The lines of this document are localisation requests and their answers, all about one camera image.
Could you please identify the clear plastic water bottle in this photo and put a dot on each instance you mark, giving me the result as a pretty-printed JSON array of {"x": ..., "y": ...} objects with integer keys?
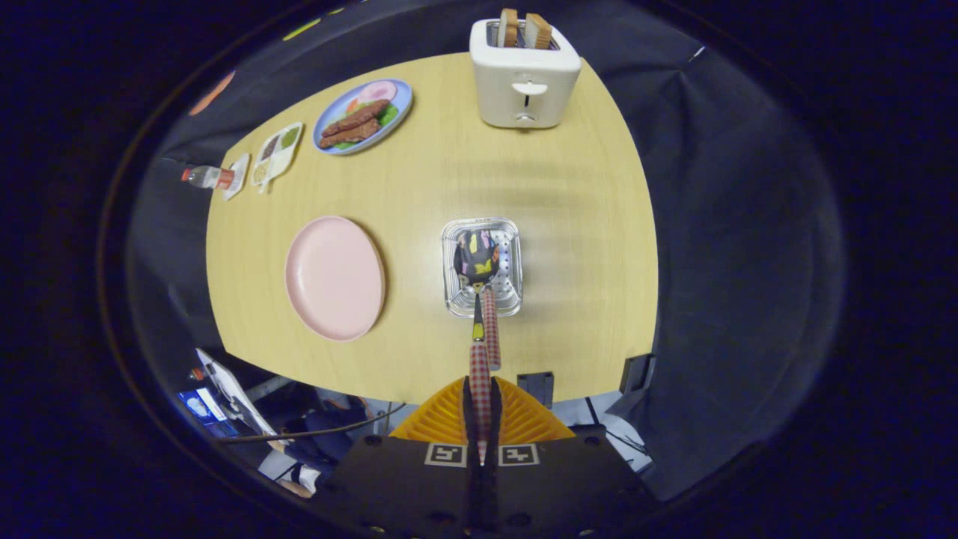
[{"x": 206, "y": 177}]

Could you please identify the pink plate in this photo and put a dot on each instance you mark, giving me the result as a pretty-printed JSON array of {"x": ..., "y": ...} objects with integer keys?
[{"x": 333, "y": 277}]

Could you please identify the blue plate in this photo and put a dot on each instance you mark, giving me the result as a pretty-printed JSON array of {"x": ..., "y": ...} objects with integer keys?
[{"x": 402, "y": 93}]

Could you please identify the white flat panel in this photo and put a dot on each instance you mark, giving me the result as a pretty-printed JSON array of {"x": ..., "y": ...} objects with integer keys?
[{"x": 232, "y": 393}]

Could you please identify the black backdrop cloth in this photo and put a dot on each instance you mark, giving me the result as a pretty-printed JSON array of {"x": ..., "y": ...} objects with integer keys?
[{"x": 733, "y": 224}]

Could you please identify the blue printed box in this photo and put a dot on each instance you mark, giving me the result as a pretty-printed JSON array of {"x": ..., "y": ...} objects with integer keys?
[{"x": 198, "y": 408}]

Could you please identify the white toaster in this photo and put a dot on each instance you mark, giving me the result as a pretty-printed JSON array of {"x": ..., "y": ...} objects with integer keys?
[{"x": 498, "y": 90}]

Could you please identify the green lettuce leaf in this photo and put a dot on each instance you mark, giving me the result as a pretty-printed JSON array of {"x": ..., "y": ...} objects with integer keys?
[{"x": 388, "y": 114}]

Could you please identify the pink ham slice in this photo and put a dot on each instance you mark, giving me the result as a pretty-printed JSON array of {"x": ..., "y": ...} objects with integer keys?
[{"x": 378, "y": 90}]

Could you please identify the black table clamp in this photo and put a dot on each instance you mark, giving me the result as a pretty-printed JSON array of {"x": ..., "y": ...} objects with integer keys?
[
  {"x": 636, "y": 372},
  {"x": 537, "y": 388}
]

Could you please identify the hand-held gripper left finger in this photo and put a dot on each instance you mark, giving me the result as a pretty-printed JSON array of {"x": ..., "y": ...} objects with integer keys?
[{"x": 468, "y": 423}]

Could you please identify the white divided condiment tray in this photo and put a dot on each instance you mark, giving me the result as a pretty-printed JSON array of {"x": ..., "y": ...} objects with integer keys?
[{"x": 278, "y": 153}]

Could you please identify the toast bread slice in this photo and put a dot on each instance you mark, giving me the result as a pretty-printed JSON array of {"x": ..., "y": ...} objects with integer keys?
[
  {"x": 508, "y": 28},
  {"x": 537, "y": 31}
]

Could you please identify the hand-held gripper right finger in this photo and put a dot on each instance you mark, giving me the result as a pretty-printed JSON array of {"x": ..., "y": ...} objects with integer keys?
[{"x": 494, "y": 423}]

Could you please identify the brown sausage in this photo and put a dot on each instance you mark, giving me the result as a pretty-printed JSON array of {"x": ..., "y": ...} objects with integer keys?
[
  {"x": 358, "y": 116},
  {"x": 350, "y": 133}
]

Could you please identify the white square coaster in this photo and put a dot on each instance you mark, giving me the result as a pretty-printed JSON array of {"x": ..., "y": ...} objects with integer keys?
[{"x": 241, "y": 171}]

